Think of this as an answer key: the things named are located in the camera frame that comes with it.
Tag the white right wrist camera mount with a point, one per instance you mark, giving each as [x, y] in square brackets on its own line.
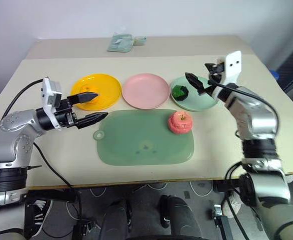
[232, 66]

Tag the dark grey rounded shape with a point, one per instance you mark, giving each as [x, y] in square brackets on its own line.
[116, 220]
[181, 220]

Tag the orange toy fruit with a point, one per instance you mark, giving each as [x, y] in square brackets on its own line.
[86, 88]

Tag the light green plate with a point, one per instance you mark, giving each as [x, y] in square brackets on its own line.
[194, 102]

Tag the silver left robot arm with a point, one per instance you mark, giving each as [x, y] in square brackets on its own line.
[11, 147]

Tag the black metal stand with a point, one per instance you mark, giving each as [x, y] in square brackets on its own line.
[222, 222]

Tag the pink plate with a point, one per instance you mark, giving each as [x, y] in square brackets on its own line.
[146, 91]

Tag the green cutting mat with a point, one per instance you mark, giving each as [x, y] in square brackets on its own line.
[141, 140]

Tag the yellow plate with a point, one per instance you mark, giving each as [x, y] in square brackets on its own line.
[106, 85]

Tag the pink toy apple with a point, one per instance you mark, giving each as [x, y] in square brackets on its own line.
[180, 123]

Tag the blue object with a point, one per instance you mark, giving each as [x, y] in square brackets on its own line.
[275, 74]

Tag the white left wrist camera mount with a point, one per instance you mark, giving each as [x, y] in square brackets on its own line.
[49, 92]

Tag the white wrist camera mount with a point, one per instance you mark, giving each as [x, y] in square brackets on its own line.
[232, 66]
[49, 92]

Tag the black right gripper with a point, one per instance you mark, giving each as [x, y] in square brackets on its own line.
[217, 75]

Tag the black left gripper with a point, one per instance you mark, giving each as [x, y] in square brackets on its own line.
[65, 115]

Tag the dark green toy vegetable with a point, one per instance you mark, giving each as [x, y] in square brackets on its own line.
[179, 92]

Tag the white shoe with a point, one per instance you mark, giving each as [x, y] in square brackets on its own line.
[232, 205]

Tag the small pale green packet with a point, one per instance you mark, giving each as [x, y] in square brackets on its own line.
[139, 40]

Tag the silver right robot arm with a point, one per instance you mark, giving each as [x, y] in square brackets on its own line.
[259, 120]

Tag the black and white sneaker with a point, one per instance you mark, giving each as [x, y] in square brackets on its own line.
[40, 217]

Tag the green plastic packet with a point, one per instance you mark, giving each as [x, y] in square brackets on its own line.
[119, 43]

